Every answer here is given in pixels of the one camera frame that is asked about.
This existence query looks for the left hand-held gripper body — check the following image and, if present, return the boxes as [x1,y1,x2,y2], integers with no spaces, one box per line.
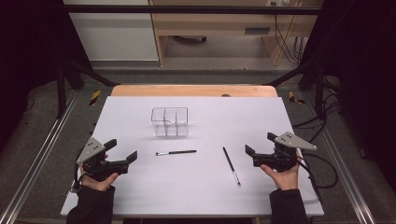
[76,136,130,183]

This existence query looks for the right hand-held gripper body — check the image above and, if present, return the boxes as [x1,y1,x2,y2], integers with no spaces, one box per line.
[252,132,318,173]

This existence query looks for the long thin black brush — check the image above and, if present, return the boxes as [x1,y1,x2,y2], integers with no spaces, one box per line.
[221,146,242,188]

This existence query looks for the clear plastic organizer box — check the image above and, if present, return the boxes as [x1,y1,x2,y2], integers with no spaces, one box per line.
[150,106,190,138]

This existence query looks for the black pen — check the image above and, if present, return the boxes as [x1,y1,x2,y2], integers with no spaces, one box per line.
[155,149,198,157]

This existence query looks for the person's left hand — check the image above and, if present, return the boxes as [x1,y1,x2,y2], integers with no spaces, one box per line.
[79,161,120,192]

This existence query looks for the person's right hand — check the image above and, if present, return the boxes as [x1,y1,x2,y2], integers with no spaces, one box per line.
[260,150,302,191]

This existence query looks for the yellow black tape strip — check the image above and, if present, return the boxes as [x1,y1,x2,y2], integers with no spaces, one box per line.
[89,90,103,106]
[288,91,306,105]

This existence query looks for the white table board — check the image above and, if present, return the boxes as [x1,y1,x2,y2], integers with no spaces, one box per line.
[60,95,325,217]

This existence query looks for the wooden table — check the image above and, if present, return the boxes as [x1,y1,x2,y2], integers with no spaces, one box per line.
[110,84,278,98]

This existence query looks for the white cabinet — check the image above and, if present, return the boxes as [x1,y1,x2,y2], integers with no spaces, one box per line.
[62,0,160,63]

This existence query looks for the black curtain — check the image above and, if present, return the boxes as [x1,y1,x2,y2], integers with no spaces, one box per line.
[303,0,396,190]
[0,0,92,150]

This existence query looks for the wooden desk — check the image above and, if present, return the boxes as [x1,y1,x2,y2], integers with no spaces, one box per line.
[148,0,325,68]

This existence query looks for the white power strip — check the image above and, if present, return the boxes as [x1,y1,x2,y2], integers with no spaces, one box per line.
[265,0,292,7]

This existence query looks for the left hand-held gripper cable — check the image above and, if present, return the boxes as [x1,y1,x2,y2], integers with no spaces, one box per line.
[70,148,92,194]

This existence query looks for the hand-held gripper cable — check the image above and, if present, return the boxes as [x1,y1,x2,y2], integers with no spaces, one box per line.
[293,155,325,208]
[70,148,92,194]

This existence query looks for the right hand-held gripper cable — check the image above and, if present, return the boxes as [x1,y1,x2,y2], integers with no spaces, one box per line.
[293,155,325,208]

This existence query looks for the black floor cable bundle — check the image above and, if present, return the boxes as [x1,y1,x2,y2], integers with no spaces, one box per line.
[292,74,342,144]

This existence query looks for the aluminium floor rail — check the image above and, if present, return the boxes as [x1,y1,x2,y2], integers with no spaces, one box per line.
[0,90,80,224]
[303,91,377,224]

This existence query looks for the looped black floor cable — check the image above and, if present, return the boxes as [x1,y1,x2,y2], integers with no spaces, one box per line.
[302,152,339,189]

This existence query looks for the black metal frame stand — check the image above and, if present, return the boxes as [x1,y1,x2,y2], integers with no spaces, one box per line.
[55,59,120,119]
[265,60,326,120]

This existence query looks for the hanging black desk cables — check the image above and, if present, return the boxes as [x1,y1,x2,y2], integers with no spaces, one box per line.
[270,1,307,65]

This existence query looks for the black horizontal frame bar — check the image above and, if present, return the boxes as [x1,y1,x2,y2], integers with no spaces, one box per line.
[60,4,323,16]

